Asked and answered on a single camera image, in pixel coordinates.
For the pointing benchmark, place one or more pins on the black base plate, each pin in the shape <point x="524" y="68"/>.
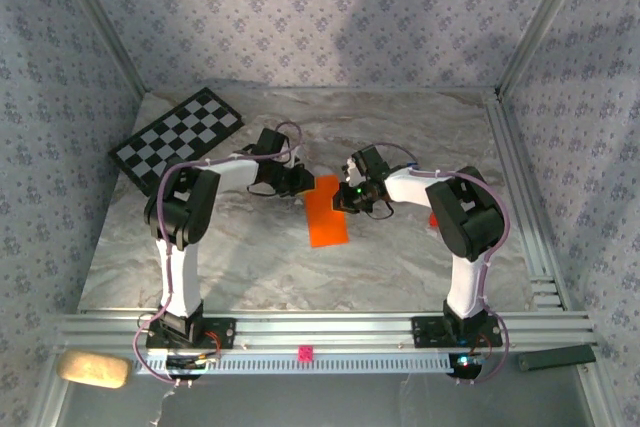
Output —
<point x="425" y="332"/>
<point x="220" y="334"/>

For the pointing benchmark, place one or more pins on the aluminium side rail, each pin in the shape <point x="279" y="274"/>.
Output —
<point x="520" y="207"/>

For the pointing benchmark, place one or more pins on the flat black bar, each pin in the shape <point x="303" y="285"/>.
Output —
<point x="555" y="358"/>

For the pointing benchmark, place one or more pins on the pink toy cube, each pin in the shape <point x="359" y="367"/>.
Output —
<point x="305" y="354"/>

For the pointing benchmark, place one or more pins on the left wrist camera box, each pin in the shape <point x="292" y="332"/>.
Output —
<point x="272" y="143"/>

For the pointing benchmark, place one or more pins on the orange paper sheet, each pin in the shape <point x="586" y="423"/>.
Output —
<point x="325" y="227"/>

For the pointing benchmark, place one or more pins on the long aluminium base rail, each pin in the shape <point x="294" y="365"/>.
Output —
<point x="325" y="329"/>

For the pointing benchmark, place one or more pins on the short aluminium frame rail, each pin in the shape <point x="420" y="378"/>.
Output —
<point x="600" y="397"/>
<point x="47" y="402"/>

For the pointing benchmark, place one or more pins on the black white checkerboard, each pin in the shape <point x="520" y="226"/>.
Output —
<point x="175" y="137"/>

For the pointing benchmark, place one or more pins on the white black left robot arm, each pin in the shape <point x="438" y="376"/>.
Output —
<point x="186" y="277"/>

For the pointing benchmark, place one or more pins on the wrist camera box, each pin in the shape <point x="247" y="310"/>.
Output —
<point x="372" y="162"/>
<point x="272" y="143"/>

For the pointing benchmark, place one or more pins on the black left controller board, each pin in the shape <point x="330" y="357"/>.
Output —
<point x="185" y="366"/>

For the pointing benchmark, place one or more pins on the aluminium frame post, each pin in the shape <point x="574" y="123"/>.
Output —
<point x="545" y="17"/>
<point x="100" y="27"/>

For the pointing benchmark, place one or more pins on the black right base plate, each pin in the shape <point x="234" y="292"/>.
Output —
<point x="425" y="332"/>

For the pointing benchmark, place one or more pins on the black right controller board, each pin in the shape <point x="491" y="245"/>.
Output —
<point x="465" y="366"/>

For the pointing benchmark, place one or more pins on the red plastic block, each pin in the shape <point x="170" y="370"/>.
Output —
<point x="433" y="220"/>

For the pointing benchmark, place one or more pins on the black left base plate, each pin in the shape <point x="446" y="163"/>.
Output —
<point x="220" y="334"/>

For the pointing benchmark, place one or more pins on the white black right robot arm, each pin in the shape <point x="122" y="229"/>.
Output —
<point x="467" y="287"/>

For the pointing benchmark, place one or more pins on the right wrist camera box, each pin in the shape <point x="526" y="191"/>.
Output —
<point x="372" y="162"/>

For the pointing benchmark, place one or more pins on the black controller board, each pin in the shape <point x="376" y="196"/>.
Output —
<point x="465" y="366"/>
<point x="185" y="366"/>

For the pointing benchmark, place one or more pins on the beige sponge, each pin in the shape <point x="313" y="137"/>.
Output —
<point x="92" y="369"/>

